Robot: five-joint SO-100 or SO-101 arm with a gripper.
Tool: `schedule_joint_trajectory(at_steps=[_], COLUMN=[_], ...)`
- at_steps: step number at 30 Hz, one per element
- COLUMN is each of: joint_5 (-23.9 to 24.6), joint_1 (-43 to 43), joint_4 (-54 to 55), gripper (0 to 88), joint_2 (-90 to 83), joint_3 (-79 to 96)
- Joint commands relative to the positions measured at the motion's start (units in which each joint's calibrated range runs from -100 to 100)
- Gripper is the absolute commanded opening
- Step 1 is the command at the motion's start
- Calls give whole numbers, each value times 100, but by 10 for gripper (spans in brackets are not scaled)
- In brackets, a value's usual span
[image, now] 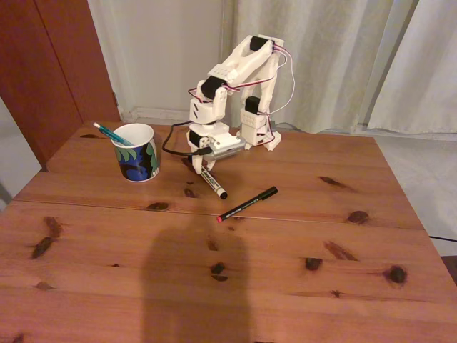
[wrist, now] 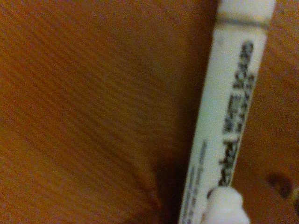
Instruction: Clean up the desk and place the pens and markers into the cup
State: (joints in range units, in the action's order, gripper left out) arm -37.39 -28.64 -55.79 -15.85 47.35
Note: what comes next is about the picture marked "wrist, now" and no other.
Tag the white marker with black caps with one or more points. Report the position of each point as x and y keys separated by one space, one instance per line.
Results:
x=233 y=70

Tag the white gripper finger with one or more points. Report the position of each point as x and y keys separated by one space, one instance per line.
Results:
x=226 y=207

